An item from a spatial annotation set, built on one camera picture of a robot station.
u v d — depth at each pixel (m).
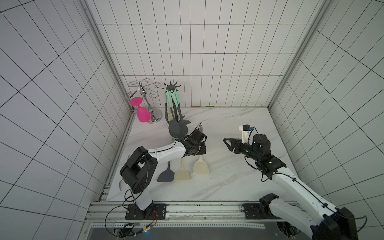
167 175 0.84
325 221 0.38
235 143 0.68
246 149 0.67
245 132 0.69
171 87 0.76
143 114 0.92
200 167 0.83
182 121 0.90
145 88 0.92
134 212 0.71
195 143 0.69
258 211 0.72
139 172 0.46
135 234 0.66
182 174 0.85
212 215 0.73
